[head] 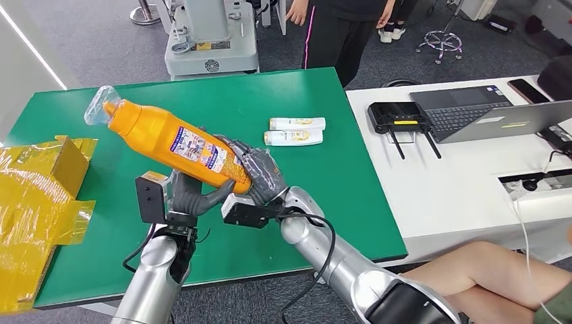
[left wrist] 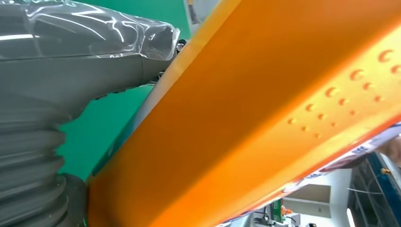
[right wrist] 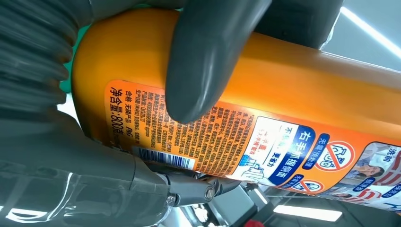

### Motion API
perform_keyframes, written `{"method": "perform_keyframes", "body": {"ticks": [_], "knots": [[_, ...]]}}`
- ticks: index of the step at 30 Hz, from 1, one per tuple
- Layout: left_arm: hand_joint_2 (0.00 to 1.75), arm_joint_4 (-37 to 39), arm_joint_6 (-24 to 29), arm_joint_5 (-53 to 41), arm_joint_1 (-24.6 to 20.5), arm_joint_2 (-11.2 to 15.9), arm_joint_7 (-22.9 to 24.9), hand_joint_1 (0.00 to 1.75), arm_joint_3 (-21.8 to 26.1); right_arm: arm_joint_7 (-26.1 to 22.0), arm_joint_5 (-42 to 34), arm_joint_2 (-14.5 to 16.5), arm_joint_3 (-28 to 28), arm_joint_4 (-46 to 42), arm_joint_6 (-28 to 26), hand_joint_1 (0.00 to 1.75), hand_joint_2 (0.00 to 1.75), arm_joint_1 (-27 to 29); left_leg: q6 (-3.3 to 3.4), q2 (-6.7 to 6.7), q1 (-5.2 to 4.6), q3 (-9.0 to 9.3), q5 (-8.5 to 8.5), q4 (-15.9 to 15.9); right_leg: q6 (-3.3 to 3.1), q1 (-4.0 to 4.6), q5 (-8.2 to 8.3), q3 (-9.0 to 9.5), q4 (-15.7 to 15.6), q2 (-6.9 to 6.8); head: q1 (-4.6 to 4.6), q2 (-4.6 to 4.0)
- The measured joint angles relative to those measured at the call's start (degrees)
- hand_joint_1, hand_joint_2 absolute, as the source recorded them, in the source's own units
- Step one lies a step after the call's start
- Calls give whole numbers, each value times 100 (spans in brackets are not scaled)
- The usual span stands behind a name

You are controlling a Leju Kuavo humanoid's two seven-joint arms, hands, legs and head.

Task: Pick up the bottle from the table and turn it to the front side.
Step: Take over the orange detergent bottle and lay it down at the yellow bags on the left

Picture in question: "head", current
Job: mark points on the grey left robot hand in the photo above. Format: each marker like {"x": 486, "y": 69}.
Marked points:
{"x": 187, "y": 203}

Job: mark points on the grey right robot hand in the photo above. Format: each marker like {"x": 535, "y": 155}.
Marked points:
{"x": 263, "y": 174}

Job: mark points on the large orange bottle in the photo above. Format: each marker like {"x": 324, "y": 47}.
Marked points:
{"x": 178, "y": 143}

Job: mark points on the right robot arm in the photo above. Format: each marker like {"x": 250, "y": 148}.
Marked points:
{"x": 348, "y": 273}

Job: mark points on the small white shampoo bottle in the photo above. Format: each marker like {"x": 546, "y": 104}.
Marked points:
{"x": 292, "y": 137}
{"x": 295, "y": 124}

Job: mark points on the white robot lift machine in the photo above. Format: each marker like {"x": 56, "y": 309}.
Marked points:
{"x": 210, "y": 49}

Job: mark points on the black router with antennas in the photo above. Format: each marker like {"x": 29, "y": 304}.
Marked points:
{"x": 395, "y": 116}

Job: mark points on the person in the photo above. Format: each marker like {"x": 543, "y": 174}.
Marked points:
{"x": 487, "y": 273}
{"x": 337, "y": 40}
{"x": 391, "y": 32}

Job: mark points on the yellow taped cardboard box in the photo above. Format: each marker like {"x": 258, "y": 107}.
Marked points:
{"x": 27, "y": 210}

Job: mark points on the metal stanchion base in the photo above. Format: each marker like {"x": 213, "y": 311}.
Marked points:
{"x": 144, "y": 15}

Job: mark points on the chrome chair base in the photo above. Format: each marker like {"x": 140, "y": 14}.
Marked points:
{"x": 440, "y": 42}

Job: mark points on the grey open laptop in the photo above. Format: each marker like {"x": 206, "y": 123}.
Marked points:
{"x": 491, "y": 123}

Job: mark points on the black smartphone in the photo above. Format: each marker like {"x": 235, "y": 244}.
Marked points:
{"x": 528, "y": 90}

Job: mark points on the desk socket tray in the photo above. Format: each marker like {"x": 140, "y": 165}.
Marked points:
{"x": 547, "y": 181}

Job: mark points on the black power adapter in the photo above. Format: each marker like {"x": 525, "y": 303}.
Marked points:
{"x": 556, "y": 136}

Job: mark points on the black bag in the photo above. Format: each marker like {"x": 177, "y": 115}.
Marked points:
{"x": 558, "y": 78}

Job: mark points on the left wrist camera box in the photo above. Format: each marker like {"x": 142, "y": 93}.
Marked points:
{"x": 149, "y": 199}

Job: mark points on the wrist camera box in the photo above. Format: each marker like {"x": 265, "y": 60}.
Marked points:
{"x": 246, "y": 214}
{"x": 149, "y": 199}

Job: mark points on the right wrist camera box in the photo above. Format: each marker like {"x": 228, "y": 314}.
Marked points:
{"x": 246, "y": 214}

